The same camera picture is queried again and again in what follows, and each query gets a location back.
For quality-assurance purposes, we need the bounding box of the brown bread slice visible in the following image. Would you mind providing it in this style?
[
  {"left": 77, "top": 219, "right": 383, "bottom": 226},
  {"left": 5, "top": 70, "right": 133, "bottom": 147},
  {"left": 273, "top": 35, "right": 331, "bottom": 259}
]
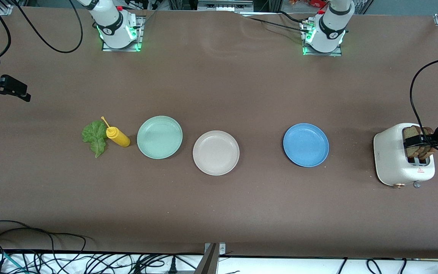
[
  {"left": 421, "top": 127, "right": 437, "bottom": 159},
  {"left": 403, "top": 126, "right": 425, "bottom": 158}
]

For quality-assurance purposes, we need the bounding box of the green lettuce leaf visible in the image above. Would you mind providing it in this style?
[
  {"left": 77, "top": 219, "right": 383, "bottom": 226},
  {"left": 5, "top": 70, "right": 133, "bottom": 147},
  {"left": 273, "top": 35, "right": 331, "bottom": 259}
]
[{"left": 81, "top": 120, "right": 108, "bottom": 158}]

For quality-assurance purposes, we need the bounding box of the blue plate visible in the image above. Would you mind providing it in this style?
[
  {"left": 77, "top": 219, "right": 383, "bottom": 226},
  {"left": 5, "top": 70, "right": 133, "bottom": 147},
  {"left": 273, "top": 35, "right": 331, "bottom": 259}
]
[{"left": 283, "top": 123, "right": 330, "bottom": 167}]

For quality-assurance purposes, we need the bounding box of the mint green plate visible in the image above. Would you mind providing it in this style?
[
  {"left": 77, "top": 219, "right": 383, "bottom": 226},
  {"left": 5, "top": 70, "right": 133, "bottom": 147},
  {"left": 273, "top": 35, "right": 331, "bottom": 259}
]
[{"left": 136, "top": 116, "right": 183, "bottom": 159}]

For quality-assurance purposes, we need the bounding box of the beige plate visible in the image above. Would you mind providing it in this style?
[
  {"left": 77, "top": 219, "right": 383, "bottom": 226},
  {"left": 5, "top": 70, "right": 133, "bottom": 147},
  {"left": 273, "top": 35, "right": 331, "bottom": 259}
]
[{"left": 192, "top": 131, "right": 240, "bottom": 176}]

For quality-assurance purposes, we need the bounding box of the white two-slot toaster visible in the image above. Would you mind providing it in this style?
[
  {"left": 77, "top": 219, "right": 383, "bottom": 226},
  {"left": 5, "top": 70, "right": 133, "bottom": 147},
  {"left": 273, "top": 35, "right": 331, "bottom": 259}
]
[{"left": 373, "top": 123, "right": 436, "bottom": 189}]

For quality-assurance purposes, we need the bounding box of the yellow mustard squeeze bottle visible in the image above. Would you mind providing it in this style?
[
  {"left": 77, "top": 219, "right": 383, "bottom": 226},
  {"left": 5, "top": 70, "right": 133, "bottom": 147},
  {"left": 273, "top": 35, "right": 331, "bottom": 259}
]
[{"left": 101, "top": 116, "right": 131, "bottom": 148}]

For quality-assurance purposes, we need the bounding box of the red snack packet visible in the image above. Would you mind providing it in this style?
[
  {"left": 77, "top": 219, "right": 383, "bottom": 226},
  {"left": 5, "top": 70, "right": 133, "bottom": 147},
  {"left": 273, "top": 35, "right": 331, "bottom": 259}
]
[{"left": 291, "top": 0, "right": 328, "bottom": 8}]

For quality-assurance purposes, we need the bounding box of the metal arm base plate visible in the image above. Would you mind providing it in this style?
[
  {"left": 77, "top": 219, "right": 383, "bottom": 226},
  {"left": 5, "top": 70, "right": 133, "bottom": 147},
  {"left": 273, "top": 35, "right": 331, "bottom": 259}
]
[
  {"left": 302, "top": 19, "right": 343, "bottom": 57},
  {"left": 101, "top": 15, "right": 144, "bottom": 52}
]

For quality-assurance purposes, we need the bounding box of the black floor cable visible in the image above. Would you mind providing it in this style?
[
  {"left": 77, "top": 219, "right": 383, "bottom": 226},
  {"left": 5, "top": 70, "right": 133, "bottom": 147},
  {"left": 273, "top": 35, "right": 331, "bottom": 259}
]
[
  {"left": 0, "top": 220, "right": 90, "bottom": 274},
  {"left": 367, "top": 259, "right": 384, "bottom": 274}
]

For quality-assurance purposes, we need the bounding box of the black table cable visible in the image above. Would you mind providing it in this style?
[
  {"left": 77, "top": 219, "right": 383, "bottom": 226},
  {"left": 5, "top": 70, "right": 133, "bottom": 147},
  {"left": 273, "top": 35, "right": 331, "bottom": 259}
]
[{"left": 238, "top": 11, "right": 311, "bottom": 33}]

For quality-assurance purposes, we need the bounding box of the aluminium cross rail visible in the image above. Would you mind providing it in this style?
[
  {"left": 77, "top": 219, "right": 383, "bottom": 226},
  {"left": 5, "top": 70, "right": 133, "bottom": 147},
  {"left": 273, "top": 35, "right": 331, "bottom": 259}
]
[{"left": 196, "top": 0, "right": 256, "bottom": 12}]

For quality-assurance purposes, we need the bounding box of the aluminium profile post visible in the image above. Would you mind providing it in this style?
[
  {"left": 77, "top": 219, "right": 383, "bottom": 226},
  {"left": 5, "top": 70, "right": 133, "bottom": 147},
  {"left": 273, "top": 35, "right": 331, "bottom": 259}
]
[{"left": 194, "top": 243, "right": 227, "bottom": 274}]

